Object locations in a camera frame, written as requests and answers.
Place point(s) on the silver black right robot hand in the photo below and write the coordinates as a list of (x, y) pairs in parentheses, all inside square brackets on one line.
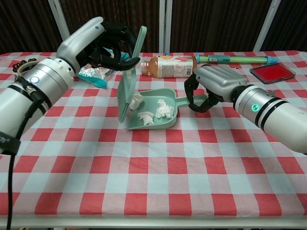
[(220, 77)]

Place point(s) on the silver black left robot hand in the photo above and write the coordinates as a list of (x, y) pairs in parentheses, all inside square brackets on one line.
[(79, 40)]

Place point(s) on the white tissue ball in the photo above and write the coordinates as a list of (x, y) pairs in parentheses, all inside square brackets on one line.
[(146, 118), (136, 101), (164, 109)]

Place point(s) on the green hand broom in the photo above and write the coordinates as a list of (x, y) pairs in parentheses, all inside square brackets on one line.
[(128, 88)]

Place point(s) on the green plastic dustpan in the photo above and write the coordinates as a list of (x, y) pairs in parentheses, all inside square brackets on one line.
[(164, 123)]

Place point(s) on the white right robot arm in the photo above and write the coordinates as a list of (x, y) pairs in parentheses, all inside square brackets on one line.
[(275, 112)]

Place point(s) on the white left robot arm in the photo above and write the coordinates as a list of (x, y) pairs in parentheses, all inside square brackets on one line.
[(24, 100)]

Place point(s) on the green blue toy water pump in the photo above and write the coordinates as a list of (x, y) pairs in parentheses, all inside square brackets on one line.
[(239, 59)]

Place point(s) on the teal clear snack bag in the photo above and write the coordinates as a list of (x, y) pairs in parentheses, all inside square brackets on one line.
[(96, 77)]

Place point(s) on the brown partition panel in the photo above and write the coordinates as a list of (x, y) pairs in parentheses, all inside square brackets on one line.
[(292, 24), (216, 24), (24, 24), (120, 12)]

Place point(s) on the red ink pad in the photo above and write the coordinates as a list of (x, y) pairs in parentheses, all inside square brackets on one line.
[(271, 73)]

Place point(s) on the tea bottle with label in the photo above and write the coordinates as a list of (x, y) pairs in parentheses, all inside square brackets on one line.
[(168, 68)]

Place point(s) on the dark purple grape bunch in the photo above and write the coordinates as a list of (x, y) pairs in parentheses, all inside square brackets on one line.
[(17, 65)]

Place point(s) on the red white checkered tablecloth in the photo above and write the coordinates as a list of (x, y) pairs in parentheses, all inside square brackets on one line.
[(153, 179)]

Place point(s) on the white partition post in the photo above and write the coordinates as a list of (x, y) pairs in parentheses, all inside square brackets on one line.
[(267, 24), (165, 24), (57, 16)]

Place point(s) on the white table frame edge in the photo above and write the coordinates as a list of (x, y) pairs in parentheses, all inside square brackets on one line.
[(153, 223)]

